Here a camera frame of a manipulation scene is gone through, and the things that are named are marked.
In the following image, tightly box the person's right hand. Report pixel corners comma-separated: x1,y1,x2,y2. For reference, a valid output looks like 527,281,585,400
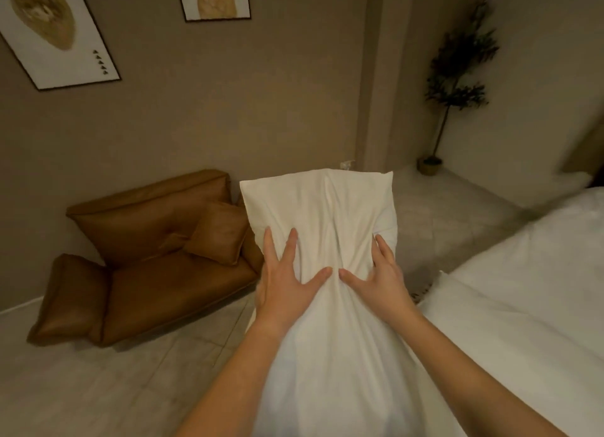
338,234,421,327

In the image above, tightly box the person's left hand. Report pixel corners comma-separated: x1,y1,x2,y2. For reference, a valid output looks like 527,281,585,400
256,227,333,341

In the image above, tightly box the white pillow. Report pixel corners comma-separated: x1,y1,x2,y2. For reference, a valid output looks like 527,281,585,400
239,168,456,437

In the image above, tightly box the person's right forearm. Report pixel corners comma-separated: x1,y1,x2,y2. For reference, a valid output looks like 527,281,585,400
390,308,557,437

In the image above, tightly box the person's left forearm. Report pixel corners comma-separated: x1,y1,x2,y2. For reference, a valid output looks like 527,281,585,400
174,322,289,437

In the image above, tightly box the brown leather cushion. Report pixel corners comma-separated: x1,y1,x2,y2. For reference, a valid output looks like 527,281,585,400
182,201,251,266

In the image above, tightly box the patterned floor rug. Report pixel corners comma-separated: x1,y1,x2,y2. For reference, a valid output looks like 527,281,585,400
405,268,444,306

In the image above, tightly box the brown leather sofa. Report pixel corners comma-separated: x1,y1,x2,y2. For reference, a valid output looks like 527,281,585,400
26,169,266,349

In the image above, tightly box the woven plant pot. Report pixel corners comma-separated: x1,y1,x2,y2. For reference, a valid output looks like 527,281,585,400
417,156,444,176

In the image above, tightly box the tall green artificial plant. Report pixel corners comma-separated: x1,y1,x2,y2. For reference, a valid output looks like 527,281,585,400
424,0,501,164

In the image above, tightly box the large framed gold fruit picture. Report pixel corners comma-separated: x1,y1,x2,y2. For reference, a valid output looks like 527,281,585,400
0,0,121,91

